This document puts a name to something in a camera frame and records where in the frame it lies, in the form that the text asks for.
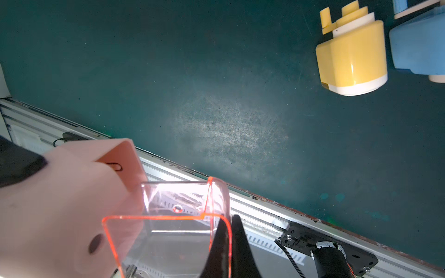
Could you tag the yellow pencil sharpener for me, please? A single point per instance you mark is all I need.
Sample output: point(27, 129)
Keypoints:
point(354, 61)

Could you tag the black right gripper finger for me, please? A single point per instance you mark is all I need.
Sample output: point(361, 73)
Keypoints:
point(230, 256)

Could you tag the blue pencil sharpener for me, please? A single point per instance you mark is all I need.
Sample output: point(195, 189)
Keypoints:
point(418, 40)

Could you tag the red transparent tray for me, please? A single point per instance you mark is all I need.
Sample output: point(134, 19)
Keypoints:
point(161, 201)

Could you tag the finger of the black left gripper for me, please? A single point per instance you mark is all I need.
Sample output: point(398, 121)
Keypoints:
point(17, 163)

